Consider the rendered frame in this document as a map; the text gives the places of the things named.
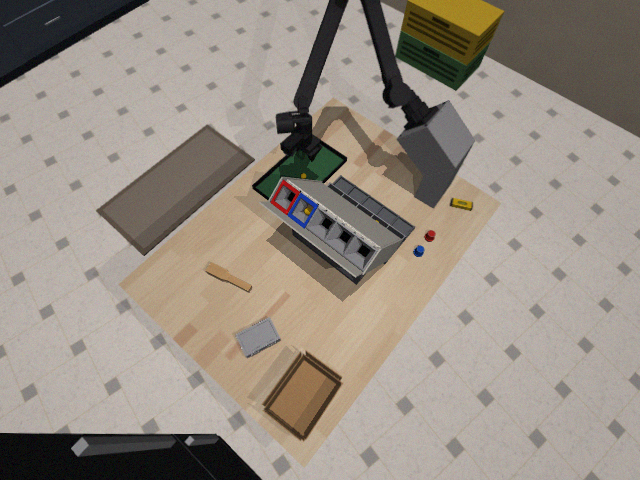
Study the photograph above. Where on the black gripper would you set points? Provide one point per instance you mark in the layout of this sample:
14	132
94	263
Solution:
313	149

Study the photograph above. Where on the green tray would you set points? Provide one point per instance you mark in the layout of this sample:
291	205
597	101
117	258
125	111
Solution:
326	163

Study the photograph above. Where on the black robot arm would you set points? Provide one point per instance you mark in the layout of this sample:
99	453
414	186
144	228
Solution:
395	94

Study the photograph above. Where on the brown cardboard box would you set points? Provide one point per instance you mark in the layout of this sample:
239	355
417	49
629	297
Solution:
306	391

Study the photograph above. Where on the blue square frame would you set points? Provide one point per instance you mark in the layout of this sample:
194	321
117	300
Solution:
295	204

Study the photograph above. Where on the brown wire brush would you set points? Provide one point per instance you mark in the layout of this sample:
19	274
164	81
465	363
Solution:
223	275

